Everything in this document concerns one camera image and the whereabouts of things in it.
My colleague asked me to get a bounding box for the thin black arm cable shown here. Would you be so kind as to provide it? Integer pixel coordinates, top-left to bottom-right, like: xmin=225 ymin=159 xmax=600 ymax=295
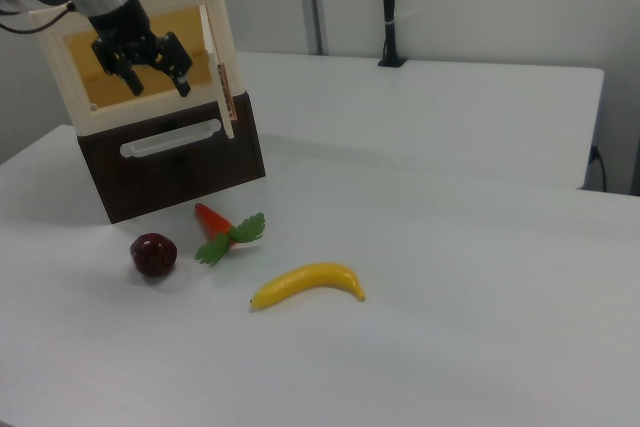
xmin=0 ymin=3 xmax=81 ymax=35

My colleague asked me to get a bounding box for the orange carrot with green leaves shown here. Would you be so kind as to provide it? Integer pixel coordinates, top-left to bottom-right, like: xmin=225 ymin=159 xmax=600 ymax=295
xmin=193 ymin=202 xmax=267 ymax=267

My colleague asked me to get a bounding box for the dark brown drawer unit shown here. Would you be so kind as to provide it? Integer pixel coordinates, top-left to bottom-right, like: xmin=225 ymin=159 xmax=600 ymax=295
xmin=77 ymin=90 xmax=267 ymax=225

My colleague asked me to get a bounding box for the black power cable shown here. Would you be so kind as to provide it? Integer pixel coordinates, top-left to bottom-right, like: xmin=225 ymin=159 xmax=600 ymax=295
xmin=589 ymin=144 xmax=609 ymax=193

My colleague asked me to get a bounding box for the white drawer handle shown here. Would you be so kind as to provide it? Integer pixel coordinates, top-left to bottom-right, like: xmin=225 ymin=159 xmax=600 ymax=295
xmin=119 ymin=117 xmax=222 ymax=159

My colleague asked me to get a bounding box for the yellow banana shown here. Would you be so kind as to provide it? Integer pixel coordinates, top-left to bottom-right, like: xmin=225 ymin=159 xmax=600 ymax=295
xmin=248 ymin=261 xmax=367 ymax=313

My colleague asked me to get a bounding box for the dark red apple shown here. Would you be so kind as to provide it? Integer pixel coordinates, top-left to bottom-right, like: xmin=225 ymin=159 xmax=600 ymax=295
xmin=129 ymin=232 xmax=179 ymax=279

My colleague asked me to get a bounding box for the copper door handle strip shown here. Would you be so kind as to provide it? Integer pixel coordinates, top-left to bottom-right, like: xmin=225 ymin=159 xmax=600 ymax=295
xmin=217 ymin=60 xmax=237 ymax=124

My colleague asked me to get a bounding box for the cream cabinet door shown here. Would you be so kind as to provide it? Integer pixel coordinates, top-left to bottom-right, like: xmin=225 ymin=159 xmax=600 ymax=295
xmin=198 ymin=1 xmax=239 ymax=141

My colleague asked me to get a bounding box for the cream plastic cabinet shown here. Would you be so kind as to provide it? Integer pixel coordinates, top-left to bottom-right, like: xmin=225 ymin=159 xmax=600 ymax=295
xmin=28 ymin=0 xmax=245 ymax=139

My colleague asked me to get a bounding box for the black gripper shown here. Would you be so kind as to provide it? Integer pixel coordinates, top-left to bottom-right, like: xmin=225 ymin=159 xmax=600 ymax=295
xmin=87 ymin=0 xmax=194 ymax=99

